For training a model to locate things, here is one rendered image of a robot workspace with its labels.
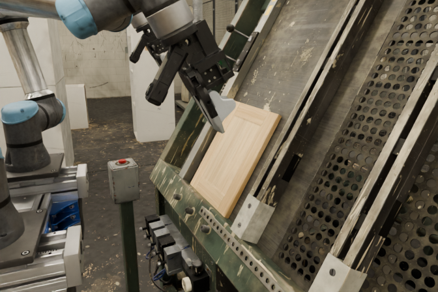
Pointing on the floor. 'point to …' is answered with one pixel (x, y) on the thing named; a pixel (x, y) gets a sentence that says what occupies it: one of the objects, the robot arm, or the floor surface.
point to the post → (129, 246)
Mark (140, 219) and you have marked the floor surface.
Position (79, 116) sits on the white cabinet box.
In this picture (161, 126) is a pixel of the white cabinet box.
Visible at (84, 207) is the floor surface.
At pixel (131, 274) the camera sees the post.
